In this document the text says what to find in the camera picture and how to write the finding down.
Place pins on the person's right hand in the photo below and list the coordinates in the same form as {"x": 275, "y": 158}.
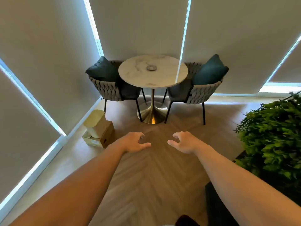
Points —
{"x": 188, "y": 143}

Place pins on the person's left hand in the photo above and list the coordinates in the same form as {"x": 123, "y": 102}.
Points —
{"x": 131, "y": 142}

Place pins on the yellow lidded bin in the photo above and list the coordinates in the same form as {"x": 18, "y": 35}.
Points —
{"x": 95, "y": 123}

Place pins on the clear glass ashtray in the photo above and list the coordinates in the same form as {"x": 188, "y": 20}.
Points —
{"x": 151, "y": 67}

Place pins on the person's right forearm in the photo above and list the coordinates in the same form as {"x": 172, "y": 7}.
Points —
{"x": 235, "y": 185}

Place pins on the person's left forearm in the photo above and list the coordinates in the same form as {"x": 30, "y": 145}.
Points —
{"x": 77, "y": 185}

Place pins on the person's black trousers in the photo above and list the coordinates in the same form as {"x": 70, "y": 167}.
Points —
{"x": 185, "y": 221}

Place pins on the brown cardboard box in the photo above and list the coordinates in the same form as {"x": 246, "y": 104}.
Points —
{"x": 107, "y": 136}

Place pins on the grey woven chair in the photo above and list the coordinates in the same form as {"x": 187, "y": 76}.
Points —
{"x": 202, "y": 92}
{"x": 108, "y": 90}

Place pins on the round marble table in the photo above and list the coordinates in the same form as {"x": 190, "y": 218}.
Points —
{"x": 141, "y": 72}

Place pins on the teal cushion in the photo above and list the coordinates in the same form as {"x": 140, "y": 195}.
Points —
{"x": 103, "y": 70}
{"x": 209, "y": 71}

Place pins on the green leafy plant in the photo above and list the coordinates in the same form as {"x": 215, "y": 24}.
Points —
{"x": 275, "y": 134}

